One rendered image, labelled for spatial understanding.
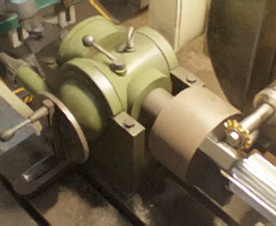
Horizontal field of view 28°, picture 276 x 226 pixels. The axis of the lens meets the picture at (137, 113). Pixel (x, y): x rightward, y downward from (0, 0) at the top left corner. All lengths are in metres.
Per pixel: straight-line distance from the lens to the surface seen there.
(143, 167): 1.31
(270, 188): 1.12
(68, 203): 1.37
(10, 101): 2.01
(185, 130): 1.13
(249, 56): 1.33
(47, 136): 1.25
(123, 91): 1.24
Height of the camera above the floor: 2.15
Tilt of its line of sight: 49 degrees down
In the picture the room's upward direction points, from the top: straight up
